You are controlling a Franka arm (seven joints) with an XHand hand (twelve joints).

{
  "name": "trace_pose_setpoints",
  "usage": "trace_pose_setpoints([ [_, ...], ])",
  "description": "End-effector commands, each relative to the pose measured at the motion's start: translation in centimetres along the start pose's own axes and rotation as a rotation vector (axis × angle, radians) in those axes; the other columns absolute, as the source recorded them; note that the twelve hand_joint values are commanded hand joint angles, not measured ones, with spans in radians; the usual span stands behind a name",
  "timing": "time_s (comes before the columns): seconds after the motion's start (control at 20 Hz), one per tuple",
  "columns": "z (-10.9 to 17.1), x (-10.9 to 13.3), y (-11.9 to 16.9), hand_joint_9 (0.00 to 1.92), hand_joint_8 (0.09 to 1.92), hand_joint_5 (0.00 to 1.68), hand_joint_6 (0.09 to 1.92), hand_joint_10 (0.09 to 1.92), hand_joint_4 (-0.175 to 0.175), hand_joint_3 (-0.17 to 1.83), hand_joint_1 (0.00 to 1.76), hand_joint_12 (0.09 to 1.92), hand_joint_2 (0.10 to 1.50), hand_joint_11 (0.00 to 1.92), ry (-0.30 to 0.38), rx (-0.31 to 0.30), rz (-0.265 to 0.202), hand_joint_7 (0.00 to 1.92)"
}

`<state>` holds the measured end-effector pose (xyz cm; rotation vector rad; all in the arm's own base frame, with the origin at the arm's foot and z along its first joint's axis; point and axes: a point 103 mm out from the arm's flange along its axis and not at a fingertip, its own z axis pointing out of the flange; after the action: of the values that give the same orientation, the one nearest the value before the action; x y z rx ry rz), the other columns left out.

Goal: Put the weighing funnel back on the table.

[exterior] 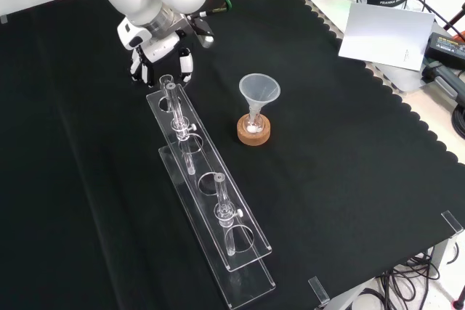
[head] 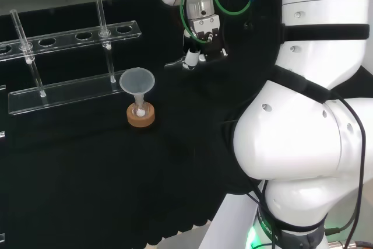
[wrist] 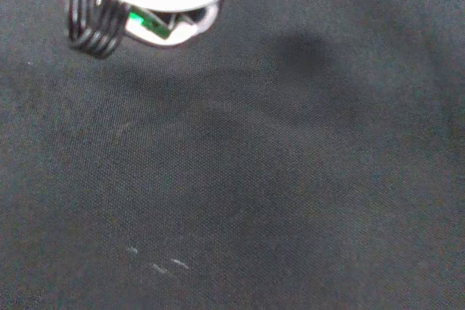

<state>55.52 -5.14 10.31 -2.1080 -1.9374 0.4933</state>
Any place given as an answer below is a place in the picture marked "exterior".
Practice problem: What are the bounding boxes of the pale base board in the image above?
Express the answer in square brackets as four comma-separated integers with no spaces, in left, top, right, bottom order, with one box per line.
[303,0,434,94]

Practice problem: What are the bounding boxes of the grey table leg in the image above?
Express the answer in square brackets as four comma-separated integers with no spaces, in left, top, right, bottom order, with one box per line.
[431,237,459,284]

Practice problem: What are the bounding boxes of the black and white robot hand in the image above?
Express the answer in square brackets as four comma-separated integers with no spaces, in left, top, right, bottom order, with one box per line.
[118,17,195,88]

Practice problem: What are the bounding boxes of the translucent plastic funnel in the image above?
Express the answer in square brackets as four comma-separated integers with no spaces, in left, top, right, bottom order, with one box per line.
[238,73,281,119]

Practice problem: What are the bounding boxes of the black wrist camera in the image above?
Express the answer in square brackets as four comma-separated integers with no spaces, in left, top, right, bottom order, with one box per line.
[187,10,216,49]

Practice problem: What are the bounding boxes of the clear acrylic funnel stand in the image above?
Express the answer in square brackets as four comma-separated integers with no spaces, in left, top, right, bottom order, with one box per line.
[145,83,276,310]

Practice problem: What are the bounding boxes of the red and black tripod leg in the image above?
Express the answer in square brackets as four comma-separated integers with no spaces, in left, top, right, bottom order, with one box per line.
[442,1,465,41]

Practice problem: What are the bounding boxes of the black power adapter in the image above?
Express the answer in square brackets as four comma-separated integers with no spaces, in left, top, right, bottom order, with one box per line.
[424,32,465,68]

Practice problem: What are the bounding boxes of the black cloth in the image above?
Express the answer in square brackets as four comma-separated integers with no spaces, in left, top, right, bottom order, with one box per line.
[0,0,465,310]

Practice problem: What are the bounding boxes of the coiled black cable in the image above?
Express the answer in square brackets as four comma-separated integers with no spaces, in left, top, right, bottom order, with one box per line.
[451,102,465,137]

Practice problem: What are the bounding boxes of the black cables under table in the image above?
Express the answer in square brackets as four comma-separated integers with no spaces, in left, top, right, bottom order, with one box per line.
[376,248,453,310]

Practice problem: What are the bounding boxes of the cork ring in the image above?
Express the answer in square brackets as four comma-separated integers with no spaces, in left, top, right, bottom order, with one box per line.
[236,113,272,147]

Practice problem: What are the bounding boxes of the white paper sheet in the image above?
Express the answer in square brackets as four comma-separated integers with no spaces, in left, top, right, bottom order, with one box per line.
[337,1,436,71]

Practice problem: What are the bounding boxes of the grey and black clamp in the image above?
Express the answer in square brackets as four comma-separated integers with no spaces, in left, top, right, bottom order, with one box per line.
[422,60,465,108]

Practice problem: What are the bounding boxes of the small round-bottom glass flask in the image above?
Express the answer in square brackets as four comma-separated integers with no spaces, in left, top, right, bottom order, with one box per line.
[243,105,263,135]

